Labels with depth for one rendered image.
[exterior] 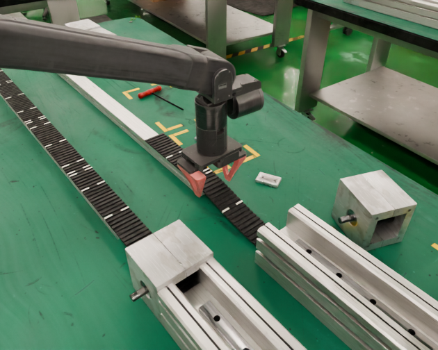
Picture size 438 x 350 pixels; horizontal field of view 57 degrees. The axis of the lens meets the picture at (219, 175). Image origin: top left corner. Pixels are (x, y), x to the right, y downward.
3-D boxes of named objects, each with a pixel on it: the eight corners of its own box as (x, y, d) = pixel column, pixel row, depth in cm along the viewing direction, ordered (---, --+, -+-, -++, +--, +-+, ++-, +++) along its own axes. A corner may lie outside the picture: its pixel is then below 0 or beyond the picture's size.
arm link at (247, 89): (185, 54, 67) (214, 72, 62) (241, 39, 72) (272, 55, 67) (190, 116, 75) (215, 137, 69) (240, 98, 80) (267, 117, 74)
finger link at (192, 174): (227, 194, 80) (227, 156, 75) (199, 210, 77) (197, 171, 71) (206, 177, 85) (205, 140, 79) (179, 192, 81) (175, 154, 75)
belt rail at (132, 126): (37, 57, 142) (35, 48, 140) (48, 54, 144) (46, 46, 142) (199, 196, 84) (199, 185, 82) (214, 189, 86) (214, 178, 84)
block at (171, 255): (119, 294, 65) (109, 256, 59) (182, 257, 71) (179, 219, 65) (148, 335, 59) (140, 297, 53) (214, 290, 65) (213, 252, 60)
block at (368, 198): (320, 218, 79) (328, 180, 73) (370, 206, 81) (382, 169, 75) (347, 256, 71) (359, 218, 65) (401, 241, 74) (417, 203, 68)
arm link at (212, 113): (188, 91, 69) (205, 104, 66) (220, 81, 72) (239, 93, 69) (190, 125, 74) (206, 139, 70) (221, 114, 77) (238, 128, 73)
